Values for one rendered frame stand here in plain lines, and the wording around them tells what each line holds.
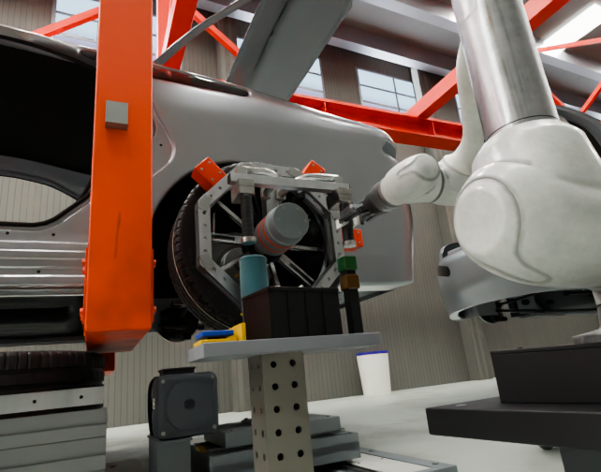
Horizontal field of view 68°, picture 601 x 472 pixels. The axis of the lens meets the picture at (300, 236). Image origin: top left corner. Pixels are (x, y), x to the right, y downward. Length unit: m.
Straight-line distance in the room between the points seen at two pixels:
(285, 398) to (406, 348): 6.77
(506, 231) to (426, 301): 7.65
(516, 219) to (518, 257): 0.05
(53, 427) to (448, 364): 7.44
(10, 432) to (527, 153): 1.22
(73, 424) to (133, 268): 0.41
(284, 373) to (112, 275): 0.53
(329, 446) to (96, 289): 0.87
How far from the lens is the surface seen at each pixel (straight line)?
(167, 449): 1.47
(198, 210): 1.54
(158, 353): 6.10
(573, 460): 0.80
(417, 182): 1.16
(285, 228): 1.44
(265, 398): 1.03
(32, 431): 1.33
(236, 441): 1.52
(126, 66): 1.56
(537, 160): 0.63
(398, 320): 7.74
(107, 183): 1.36
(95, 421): 1.33
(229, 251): 1.97
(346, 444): 1.63
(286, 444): 1.05
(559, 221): 0.59
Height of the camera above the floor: 0.37
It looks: 17 degrees up
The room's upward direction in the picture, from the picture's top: 6 degrees counter-clockwise
